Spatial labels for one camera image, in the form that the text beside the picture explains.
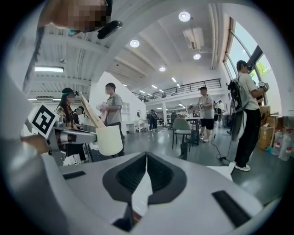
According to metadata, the ceiling air conditioner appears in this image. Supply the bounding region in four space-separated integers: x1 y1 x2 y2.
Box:
182 28 205 50

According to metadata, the pink cloth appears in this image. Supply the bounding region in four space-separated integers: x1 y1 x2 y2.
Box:
96 102 109 123

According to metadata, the person's left forearm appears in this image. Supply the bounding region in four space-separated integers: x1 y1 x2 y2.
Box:
20 134 50 155

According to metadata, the black floor cable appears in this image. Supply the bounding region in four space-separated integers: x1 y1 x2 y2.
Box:
210 141 235 166

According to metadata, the cardboard box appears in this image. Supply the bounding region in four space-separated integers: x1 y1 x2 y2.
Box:
256 125 276 151

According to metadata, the cream toiletry cup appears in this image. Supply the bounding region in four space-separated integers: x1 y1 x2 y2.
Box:
95 125 124 156

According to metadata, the wooden board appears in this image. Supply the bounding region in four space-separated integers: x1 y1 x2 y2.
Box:
80 94 107 129

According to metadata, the green chair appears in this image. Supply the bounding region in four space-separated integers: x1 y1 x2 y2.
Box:
172 117 192 150

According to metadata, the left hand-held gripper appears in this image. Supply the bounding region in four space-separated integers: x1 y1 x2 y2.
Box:
28 103 98 166

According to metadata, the white round panel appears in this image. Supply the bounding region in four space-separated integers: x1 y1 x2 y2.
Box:
230 109 248 142

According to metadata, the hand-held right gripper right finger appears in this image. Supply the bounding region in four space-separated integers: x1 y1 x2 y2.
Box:
147 152 187 205

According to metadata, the dark-legged table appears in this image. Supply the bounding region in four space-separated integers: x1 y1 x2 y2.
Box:
185 117 204 146

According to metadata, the clear plastic water bottle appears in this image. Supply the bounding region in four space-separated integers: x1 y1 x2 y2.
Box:
271 129 283 156
278 129 294 162

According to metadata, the person's head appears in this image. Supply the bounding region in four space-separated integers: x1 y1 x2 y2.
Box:
38 0 113 33

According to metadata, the long fluorescent light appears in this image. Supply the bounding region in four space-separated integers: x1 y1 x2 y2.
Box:
34 66 64 74

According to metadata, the large window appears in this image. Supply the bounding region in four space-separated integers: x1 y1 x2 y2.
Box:
223 17 276 108

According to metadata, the black mezzanine railing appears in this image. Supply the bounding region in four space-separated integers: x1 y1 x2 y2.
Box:
132 78 222 103

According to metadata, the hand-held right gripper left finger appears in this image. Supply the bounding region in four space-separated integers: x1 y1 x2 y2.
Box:
102 151 147 203

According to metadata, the white flat board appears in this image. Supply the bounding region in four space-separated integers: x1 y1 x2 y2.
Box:
206 162 237 182

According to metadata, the black head-worn camera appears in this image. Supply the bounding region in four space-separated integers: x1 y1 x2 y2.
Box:
97 20 123 40

